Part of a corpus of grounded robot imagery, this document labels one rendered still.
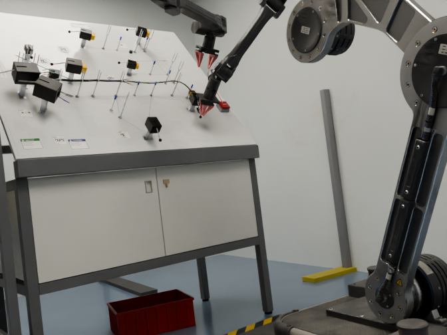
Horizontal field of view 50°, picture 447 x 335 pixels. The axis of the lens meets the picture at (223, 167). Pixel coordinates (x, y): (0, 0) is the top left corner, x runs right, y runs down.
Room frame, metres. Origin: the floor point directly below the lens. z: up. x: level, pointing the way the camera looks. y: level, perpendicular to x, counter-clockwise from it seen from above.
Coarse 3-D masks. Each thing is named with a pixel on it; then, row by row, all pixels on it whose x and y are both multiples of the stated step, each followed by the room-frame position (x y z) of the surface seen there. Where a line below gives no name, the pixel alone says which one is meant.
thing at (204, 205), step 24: (168, 168) 2.18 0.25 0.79; (192, 168) 2.26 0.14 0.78; (216, 168) 2.35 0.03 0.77; (240, 168) 2.44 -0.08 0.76; (168, 192) 2.17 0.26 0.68; (192, 192) 2.25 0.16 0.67; (216, 192) 2.34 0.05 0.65; (240, 192) 2.43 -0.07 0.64; (168, 216) 2.16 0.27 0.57; (192, 216) 2.24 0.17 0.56; (216, 216) 2.32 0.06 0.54; (240, 216) 2.41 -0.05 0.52; (168, 240) 2.15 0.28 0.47; (192, 240) 2.23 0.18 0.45; (216, 240) 2.31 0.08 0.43
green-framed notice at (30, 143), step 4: (20, 140) 1.82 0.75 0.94; (24, 140) 1.83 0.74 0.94; (28, 140) 1.84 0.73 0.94; (32, 140) 1.85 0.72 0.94; (36, 140) 1.86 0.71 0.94; (40, 140) 1.87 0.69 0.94; (24, 144) 1.82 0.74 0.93; (28, 144) 1.83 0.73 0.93; (32, 144) 1.84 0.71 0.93; (36, 144) 1.84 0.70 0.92; (40, 144) 1.85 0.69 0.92; (24, 148) 1.80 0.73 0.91; (28, 148) 1.81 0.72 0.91; (32, 148) 1.82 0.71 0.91; (36, 148) 1.83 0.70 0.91; (40, 148) 1.84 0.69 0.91
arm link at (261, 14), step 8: (264, 0) 2.14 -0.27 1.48; (264, 8) 2.15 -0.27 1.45; (256, 16) 2.19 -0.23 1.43; (264, 16) 2.16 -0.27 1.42; (272, 16) 2.17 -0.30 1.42; (256, 24) 2.16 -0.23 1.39; (264, 24) 2.17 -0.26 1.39; (248, 32) 2.17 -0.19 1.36; (256, 32) 2.17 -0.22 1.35; (240, 40) 2.19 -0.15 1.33; (248, 40) 2.17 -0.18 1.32; (240, 48) 2.18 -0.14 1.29; (248, 48) 2.19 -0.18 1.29; (232, 56) 2.18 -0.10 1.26; (240, 56) 2.19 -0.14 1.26; (224, 64) 2.18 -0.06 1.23; (232, 64) 2.19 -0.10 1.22; (224, 72) 2.19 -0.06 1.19; (232, 72) 2.20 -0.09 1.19
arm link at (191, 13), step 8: (176, 0) 1.93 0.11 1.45; (184, 0) 1.95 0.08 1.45; (168, 8) 1.88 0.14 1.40; (176, 8) 1.91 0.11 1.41; (184, 8) 1.95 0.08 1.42; (192, 8) 1.99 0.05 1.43; (200, 8) 2.05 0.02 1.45; (192, 16) 2.04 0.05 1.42; (200, 16) 2.05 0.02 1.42; (208, 16) 2.09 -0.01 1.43; (216, 16) 2.15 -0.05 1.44; (208, 24) 2.14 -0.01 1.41; (216, 24) 2.15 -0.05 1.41; (224, 24) 2.21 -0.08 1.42; (216, 32) 2.22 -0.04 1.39
